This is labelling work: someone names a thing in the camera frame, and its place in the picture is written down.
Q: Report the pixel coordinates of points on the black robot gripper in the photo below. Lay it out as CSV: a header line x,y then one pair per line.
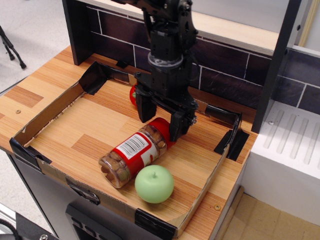
x,y
167,89

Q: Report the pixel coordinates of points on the red lidded spice bottle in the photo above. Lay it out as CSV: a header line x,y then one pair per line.
x,y
145,146

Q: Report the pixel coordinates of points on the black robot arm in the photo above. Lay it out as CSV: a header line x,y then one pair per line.
x,y
171,34

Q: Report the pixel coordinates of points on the cardboard fence with black tape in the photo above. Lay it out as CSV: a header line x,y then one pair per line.
x,y
59,151

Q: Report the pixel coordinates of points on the red toy tomato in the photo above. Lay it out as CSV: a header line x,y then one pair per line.
x,y
132,95

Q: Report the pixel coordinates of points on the green toy apple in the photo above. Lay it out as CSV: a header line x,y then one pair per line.
x,y
154,184

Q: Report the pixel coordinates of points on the brass screw front right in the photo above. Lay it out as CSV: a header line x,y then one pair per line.
x,y
217,207

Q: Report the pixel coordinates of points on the light wooden shelf board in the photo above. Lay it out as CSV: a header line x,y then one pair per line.
x,y
220,30

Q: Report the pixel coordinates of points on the white sink drainboard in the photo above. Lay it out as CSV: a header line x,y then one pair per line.
x,y
283,168

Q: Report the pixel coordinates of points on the black tripod leg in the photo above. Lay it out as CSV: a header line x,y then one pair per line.
x,y
10,49

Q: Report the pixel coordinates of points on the black shelf post left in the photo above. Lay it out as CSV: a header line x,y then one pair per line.
x,y
79,30

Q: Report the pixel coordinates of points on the black shelf post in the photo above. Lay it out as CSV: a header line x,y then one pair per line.
x,y
79,30
287,31

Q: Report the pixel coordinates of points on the black shelf post right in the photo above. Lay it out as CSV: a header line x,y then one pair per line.
x,y
287,31

